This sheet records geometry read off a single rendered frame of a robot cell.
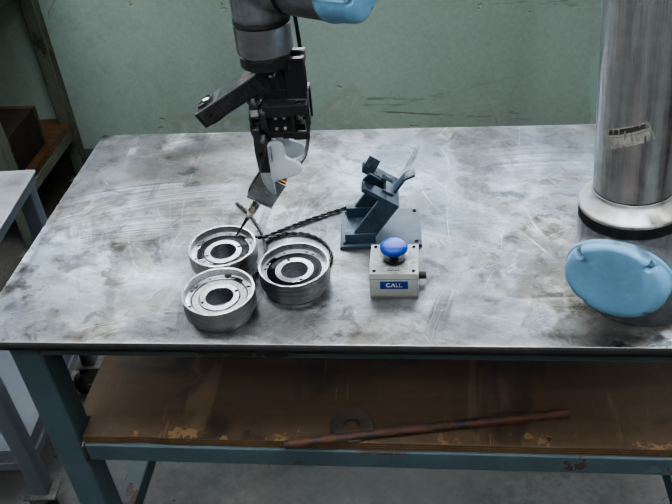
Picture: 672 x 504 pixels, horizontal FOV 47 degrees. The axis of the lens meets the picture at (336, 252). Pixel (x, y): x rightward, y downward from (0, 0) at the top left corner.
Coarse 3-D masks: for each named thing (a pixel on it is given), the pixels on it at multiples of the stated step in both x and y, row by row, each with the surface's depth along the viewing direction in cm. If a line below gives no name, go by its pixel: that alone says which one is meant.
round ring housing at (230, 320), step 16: (208, 272) 114; (224, 272) 115; (240, 272) 114; (192, 288) 113; (208, 288) 113; (224, 288) 113; (208, 304) 110; (224, 304) 110; (256, 304) 111; (192, 320) 109; (208, 320) 107; (224, 320) 107; (240, 320) 109
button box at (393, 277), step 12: (372, 252) 114; (408, 252) 114; (372, 264) 112; (384, 264) 112; (396, 264) 111; (408, 264) 111; (372, 276) 110; (384, 276) 110; (396, 276) 110; (408, 276) 110; (420, 276) 114; (372, 288) 112; (384, 288) 112; (396, 288) 111; (408, 288) 111
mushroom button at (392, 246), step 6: (384, 240) 112; (390, 240) 111; (396, 240) 111; (402, 240) 111; (384, 246) 110; (390, 246) 110; (396, 246) 110; (402, 246) 110; (384, 252) 110; (390, 252) 110; (396, 252) 110; (402, 252) 110; (396, 258) 112
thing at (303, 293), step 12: (276, 252) 118; (288, 252) 118; (300, 252) 118; (312, 252) 118; (324, 252) 116; (264, 264) 116; (288, 264) 116; (300, 264) 117; (312, 264) 116; (324, 264) 115; (264, 276) 114; (288, 276) 118; (324, 276) 112; (264, 288) 113; (276, 288) 111; (288, 288) 110; (300, 288) 110; (312, 288) 111; (324, 288) 115; (276, 300) 114; (288, 300) 113; (300, 300) 113
